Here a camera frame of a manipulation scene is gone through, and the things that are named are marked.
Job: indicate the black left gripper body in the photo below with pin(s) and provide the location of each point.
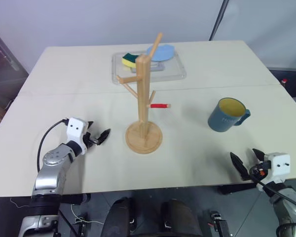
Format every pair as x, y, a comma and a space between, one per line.
90, 141

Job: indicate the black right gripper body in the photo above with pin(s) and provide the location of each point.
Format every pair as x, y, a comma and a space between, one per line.
259, 170

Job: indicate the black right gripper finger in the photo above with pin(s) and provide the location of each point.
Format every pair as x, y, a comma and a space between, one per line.
240, 166
259, 155

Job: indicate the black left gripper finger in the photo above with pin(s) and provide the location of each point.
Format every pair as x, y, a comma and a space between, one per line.
104, 135
90, 124

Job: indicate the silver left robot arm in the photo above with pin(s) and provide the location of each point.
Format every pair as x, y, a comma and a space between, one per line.
50, 170

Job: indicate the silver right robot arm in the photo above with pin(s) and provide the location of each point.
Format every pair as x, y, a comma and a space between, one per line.
289, 205

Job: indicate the wooden mug tree stand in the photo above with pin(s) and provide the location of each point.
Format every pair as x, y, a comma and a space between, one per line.
143, 103

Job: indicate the blue mug with yellow inside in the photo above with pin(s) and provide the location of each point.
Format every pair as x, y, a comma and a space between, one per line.
223, 118

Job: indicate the yellow and green sponge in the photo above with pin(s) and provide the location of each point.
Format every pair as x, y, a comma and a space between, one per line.
129, 60

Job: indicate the small red capped item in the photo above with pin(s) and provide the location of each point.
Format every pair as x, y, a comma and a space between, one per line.
283, 82

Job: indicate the dark rounded shape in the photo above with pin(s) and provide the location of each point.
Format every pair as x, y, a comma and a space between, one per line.
117, 217
178, 217

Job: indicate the dark side furniture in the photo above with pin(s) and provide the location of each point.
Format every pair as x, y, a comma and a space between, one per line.
292, 81

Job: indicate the clear plastic tray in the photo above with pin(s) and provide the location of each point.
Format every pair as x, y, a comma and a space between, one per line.
173, 71

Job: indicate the light blue plate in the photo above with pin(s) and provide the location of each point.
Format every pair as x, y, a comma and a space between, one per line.
162, 53

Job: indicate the dark slanted pole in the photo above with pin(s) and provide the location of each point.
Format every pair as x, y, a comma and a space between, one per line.
219, 19

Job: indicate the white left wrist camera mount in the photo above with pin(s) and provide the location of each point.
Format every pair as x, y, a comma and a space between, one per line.
75, 130

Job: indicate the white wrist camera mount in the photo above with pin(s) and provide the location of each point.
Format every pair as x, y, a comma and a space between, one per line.
278, 165
75, 130

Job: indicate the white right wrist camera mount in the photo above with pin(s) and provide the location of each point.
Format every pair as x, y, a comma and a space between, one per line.
278, 165

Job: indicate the black table frame bar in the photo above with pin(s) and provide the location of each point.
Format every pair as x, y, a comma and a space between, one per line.
236, 189

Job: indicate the black floor bracket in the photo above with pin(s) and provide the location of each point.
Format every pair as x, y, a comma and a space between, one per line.
218, 223
80, 225

